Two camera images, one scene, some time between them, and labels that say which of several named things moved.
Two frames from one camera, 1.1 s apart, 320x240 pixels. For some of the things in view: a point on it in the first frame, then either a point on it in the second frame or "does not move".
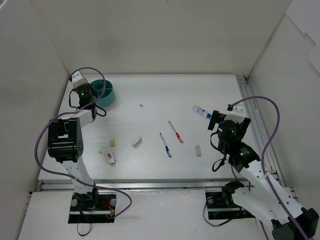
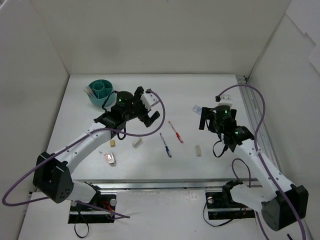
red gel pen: [177, 134] does not move
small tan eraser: [112, 143] does not move
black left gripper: [75, 92] to [142, 107]
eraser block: [137, 142] does not move
